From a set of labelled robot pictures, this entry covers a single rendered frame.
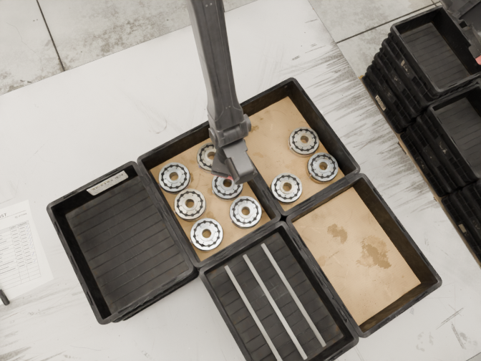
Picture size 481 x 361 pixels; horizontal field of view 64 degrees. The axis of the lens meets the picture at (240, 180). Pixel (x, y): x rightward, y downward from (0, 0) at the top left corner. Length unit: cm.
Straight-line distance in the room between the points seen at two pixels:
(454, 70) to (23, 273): 204
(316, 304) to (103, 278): 66
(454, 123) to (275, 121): 106
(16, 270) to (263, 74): 117
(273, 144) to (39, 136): 89
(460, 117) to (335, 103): 79
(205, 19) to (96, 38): 215
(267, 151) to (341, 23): 161
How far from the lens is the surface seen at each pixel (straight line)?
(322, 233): 128
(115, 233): 130
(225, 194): 125
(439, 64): 216
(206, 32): 64
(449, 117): 217
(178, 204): 125
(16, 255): 156
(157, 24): 272
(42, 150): 163
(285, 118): 139
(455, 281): 157
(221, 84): 70
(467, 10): 113
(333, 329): 127
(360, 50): 269
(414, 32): 222
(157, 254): 126
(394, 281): 133
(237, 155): 83
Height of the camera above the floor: 206
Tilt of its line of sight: 72 degrees down
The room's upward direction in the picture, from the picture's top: 4 degrees clockwise
